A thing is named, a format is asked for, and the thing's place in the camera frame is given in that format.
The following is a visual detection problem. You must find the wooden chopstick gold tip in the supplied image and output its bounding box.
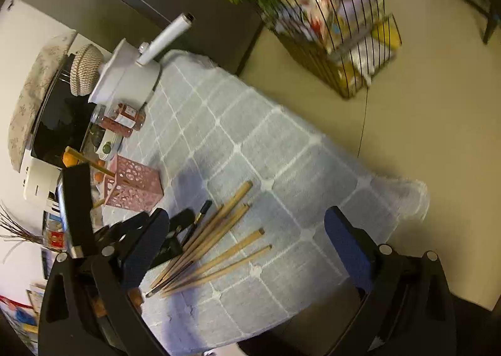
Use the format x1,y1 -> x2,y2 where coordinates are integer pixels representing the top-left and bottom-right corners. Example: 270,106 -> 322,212
65,146 -> 116,178

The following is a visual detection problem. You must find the black chopstick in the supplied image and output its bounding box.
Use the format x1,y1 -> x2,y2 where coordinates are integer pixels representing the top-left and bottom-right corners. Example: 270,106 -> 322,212
181,199 -> 212,248

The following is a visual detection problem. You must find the orange fruit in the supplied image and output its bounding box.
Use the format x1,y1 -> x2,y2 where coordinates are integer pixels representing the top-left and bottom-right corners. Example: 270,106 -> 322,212
62,152 -> 79,168

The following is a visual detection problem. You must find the pink perforated utensil basket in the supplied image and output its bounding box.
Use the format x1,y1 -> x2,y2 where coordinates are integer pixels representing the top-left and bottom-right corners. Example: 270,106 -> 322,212
104,155 -> 164,212

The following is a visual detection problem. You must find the white bowl with squash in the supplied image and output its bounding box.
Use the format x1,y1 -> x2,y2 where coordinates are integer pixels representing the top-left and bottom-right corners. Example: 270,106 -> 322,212
89,124 -> 123,161

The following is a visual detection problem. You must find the dried twig bundle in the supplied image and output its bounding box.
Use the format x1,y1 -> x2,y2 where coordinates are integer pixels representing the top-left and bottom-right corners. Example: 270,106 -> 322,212
0,203 -> 43,246

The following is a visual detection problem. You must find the black microwave oven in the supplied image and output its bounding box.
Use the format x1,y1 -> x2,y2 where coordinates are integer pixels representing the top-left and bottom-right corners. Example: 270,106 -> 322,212
31,53 -> 96,169

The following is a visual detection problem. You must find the red spice jar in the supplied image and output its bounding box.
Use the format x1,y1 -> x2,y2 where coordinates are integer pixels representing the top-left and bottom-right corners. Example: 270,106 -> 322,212
95,103 -> 146,138

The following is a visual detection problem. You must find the floral cloth on microwave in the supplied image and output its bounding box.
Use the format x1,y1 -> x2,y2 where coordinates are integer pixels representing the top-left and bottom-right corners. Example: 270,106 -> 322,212
8,30 -> 76,172

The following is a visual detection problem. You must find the woven beige basket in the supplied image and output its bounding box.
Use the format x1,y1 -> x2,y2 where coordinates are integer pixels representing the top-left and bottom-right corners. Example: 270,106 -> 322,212
70,43 -> 105,97

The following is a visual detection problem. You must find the white electric cooking pot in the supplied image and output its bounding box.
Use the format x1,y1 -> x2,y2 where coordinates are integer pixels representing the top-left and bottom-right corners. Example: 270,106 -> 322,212
88,13 -> 194,109

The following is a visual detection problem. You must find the grey checkered tablecloth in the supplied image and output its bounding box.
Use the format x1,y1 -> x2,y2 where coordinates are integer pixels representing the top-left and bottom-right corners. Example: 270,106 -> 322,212
121,50 -> 430,355

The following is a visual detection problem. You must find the dark grey refrigerator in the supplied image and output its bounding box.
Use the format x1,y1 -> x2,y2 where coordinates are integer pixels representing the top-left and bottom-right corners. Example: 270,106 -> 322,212
15,0 -> 265,76

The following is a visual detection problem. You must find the black wire storage rack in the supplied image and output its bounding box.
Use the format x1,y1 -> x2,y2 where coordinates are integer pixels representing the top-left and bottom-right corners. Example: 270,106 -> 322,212
262,0 -> 402,99

